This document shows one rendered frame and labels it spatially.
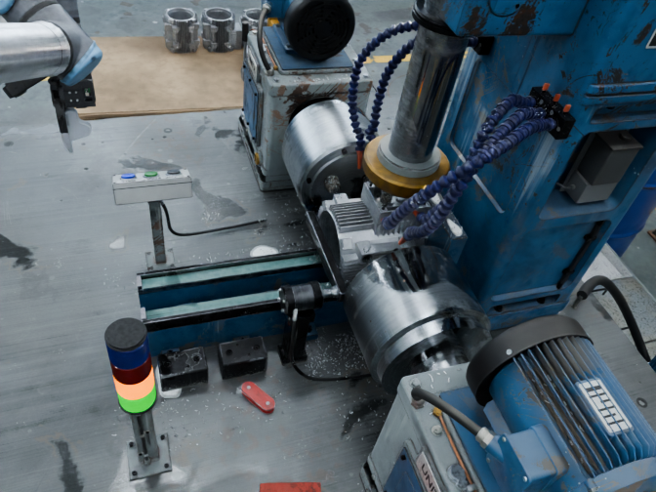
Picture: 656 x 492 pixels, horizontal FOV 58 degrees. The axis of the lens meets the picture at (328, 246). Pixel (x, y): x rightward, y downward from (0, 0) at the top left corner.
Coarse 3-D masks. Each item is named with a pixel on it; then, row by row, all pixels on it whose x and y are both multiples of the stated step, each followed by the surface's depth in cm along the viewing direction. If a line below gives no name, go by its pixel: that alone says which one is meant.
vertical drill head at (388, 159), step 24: (432, 0) 96; (432, 48) 100; (456, 48) 100; (408, 72) 107; (432, 72) 103; (456, 72) 104; (408, 96) 108; (432, 96) 106; (408, 120) 111; (432, 120) 110; (384, 144) 120; (408, 144) 114; (432, 144) 115; (384, 168) 118; (408, 168) 116; (432, 168) 117; (384, 192) 120; (408, 192) 116
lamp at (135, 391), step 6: (150, 372) 94; (150, 378) 94; (120, 384) 92; (138, 384) 92; (144, 384) 94; (150, 384) 95; (120, 390) 94; (126, 390) 93; (132, 390) 93; (138, 390) 94; (144, 390) 95; (126, 396) 94; (132, 396) 94; (138, 396) 95
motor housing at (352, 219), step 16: (320, 208) 137; (336, 208) 128; (352, 208) 129; (320, 224) 139; (336, 224) 127; (352, 224) 127; (368, 224) 127; (336, 240) 142; (352, 240) 127; (384, 240) 129; (416, 240) 132; (336, 256) 141; (352, 256) 127; (352, 272) 128
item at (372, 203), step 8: (368, 184) 130; (368, 192) 128; (376, 192) 133; (360, 200) 133; (368, 200) 129; (376, 200) 131; (392, 200) 128; (400, 200) 129; (368, 208) 129; (376, 208) 125; (392, 208) 129; (424, 208) 127; (376, 216) 126; (384, 216) 125; (408, 216) 127; (376, 224) 126; (400, 224) 128; (408, 224) 129; (416, 224) 130; (376, 232) 128; (384, 232) 128; (392, 232) 130; (400, 232) 130
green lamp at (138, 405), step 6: (150, 390) 97; (120, 396) 96; (144, 396) 96; (150, 396) 98; (120, 402) 98; (126, 402) 96; (132, 402) 96; (138, 402) 96; (144, 402) 97; (150, 402) 99; (126, 408) 97; (132, 408) 97; (138, 408) 97; (144, 408) 98
